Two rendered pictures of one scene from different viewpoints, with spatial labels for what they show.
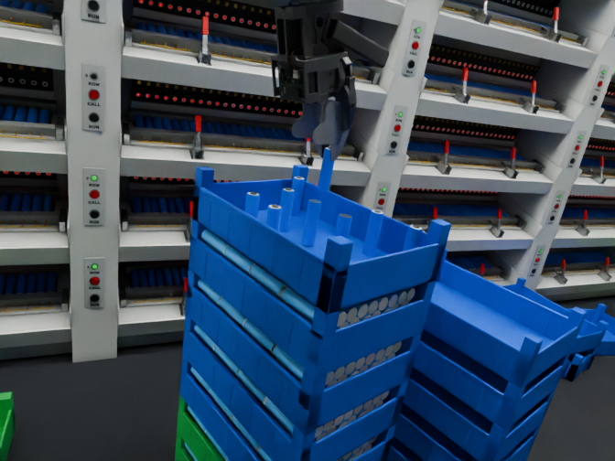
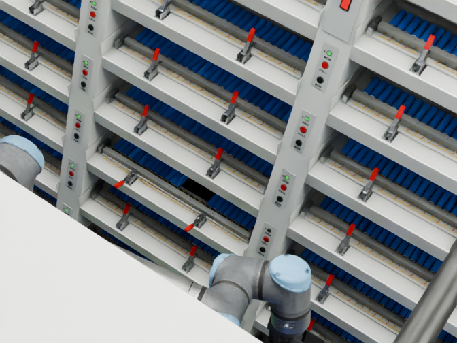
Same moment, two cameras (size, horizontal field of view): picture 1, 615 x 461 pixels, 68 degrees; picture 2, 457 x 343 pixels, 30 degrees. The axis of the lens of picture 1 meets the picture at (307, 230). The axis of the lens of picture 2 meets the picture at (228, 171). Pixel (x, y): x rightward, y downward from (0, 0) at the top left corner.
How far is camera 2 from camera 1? 1.77 m
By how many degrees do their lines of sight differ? 47
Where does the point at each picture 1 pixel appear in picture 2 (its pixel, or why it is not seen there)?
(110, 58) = (281, 226)
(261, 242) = not seen: outside the picture
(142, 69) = (298, 238)
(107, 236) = (250, 310)
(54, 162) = not seen: hidden behind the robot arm
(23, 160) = (222, 249)
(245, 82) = (364, 277)
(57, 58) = (254, 212)
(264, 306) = not seen: outside the picture
